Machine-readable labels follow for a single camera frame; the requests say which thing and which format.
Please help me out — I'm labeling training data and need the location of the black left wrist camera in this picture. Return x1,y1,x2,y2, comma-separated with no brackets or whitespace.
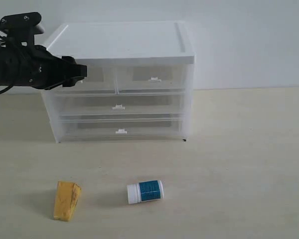
0,12,44,45

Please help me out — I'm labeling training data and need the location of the yellow wedge sponge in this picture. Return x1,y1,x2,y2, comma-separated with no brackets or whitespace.
53,181,82,222

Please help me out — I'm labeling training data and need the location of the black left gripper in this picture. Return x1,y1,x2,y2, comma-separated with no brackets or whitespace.
12,45,87,90

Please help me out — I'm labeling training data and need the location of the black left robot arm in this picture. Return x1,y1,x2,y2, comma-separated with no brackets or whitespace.
0,43,88,90

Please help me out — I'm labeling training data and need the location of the white plastic drawer cabinet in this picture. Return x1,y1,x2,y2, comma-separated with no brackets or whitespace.
41,21,195,143

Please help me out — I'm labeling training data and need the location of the white bottle blue label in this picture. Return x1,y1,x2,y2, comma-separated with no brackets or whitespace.
127,180,164,204

